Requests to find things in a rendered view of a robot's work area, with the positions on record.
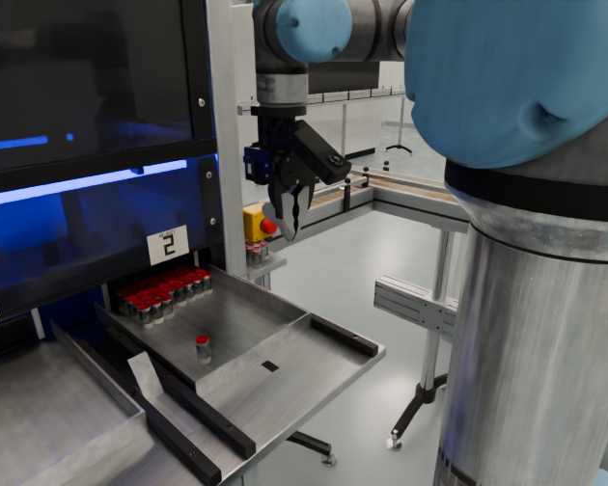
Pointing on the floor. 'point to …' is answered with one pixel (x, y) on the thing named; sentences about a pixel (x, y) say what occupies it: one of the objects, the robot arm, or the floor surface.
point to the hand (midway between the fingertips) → (293, 234)
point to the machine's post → (226, 148)
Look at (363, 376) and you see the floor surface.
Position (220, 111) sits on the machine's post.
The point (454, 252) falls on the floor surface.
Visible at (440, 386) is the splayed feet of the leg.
